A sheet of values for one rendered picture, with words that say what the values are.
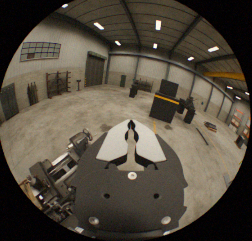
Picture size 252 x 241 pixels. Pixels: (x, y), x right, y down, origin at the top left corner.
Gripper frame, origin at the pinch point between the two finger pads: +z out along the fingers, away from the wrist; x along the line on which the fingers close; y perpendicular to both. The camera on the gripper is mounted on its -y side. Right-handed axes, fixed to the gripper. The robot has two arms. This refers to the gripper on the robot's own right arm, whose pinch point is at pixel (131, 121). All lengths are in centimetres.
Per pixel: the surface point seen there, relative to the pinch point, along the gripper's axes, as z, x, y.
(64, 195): -18, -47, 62
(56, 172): 0, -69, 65
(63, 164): 13, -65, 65
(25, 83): 229, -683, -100
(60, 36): 504, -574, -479
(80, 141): 30, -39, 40
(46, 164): 0, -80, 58
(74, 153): 27, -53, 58
